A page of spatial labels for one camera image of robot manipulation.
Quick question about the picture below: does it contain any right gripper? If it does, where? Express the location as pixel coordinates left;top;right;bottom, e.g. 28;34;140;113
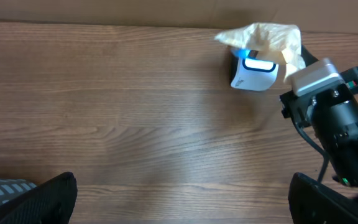
280;46;358;128

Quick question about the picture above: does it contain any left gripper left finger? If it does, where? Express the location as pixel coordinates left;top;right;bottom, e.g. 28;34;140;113
0;172;78;224

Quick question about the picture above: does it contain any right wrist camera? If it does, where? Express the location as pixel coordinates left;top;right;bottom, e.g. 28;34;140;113
286;58;345;96

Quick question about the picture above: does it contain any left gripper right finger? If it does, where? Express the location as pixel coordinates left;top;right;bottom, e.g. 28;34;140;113
288;172;358;224

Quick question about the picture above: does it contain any beige cookie snack bag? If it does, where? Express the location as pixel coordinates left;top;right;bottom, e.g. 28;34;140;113
214;22;306;84

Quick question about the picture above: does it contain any white barcode scanner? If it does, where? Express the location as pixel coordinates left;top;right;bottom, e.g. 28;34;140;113
230;48;279;91

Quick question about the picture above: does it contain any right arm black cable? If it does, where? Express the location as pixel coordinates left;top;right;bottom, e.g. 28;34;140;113
290;119;331;184

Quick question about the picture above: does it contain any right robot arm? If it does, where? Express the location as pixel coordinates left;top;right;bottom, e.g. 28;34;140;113
280;47;358;202

